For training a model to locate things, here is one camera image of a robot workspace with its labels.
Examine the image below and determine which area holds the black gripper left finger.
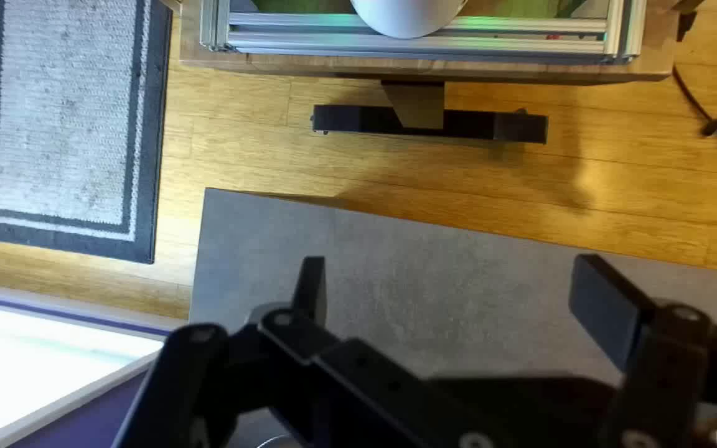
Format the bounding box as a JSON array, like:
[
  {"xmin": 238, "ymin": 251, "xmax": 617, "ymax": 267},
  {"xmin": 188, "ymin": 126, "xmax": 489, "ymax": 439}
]
[{"xmin": 258, "ymin": 257, "xmax": 326, "ymax": 348}]

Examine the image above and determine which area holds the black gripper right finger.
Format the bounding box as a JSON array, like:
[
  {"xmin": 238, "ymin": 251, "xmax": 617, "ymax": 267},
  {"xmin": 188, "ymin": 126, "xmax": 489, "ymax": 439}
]
[{"xmin": 571, "ymin": 253, "xmax": 713, "ymax": 371}]

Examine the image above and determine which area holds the white round dome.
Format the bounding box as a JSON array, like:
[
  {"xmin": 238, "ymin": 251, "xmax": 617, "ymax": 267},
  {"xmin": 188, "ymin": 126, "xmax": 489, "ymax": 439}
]
[{"xmin": 351, "ymin": 0, "xmax": 468, "ymax": 40}]

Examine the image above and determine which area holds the grey bordered floor rug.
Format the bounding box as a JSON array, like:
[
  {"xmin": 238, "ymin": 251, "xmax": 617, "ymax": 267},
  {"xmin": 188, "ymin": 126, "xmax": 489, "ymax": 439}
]
[{"xmin": 0, "ymin": 0, "xmax": 173, "ymax": 264}]

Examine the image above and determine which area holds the black cable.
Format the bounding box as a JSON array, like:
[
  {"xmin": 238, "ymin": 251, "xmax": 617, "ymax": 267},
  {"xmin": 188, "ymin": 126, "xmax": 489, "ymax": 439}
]
[{"xmin": 671, "ymin": 62, "xmax": 717, "ymax": 160}]

